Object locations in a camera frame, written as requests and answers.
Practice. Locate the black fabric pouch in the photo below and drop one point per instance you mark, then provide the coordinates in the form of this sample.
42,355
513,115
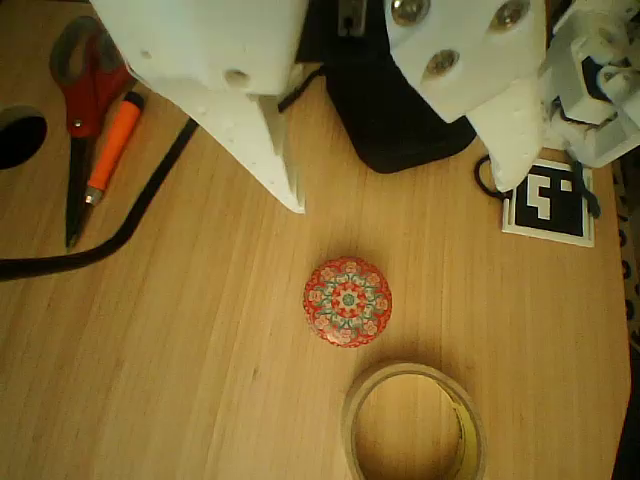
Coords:
400,135

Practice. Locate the black white marker card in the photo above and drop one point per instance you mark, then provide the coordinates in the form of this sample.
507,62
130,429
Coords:
547,220

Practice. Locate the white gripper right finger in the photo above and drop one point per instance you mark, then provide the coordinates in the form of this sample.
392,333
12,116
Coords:
480,65

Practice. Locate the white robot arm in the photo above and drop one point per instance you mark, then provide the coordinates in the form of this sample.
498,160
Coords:
600,125

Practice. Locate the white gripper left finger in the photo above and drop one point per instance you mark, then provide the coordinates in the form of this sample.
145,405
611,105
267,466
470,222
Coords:
200,45

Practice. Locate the round black desk grommet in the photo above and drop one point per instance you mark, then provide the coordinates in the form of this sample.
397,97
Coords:
20,140

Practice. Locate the orange utility knife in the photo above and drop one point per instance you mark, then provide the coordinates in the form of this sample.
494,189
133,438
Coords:
117,140

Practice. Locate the beige roll of tape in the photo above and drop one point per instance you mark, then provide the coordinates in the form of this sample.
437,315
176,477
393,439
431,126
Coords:
351,417

